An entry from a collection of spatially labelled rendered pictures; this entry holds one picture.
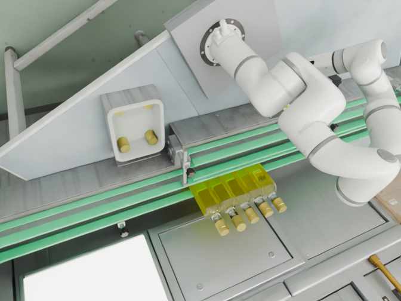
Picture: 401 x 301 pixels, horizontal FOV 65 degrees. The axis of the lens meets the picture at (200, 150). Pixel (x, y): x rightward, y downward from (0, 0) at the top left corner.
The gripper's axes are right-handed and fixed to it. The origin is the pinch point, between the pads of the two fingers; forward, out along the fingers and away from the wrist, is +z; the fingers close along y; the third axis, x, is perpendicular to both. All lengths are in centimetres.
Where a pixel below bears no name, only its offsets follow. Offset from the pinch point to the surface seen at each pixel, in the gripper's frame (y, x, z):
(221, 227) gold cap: 20, 54, 14
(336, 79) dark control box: -26.9, -4.8, -1.6
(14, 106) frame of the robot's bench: 74, 16, 70
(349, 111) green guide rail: -34.4, 7.1, -3.3
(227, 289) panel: 17, 74, 13
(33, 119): 58, 12, 113
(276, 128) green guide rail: -3.8, 18.1, 10.5
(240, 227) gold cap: 15, 54, 10
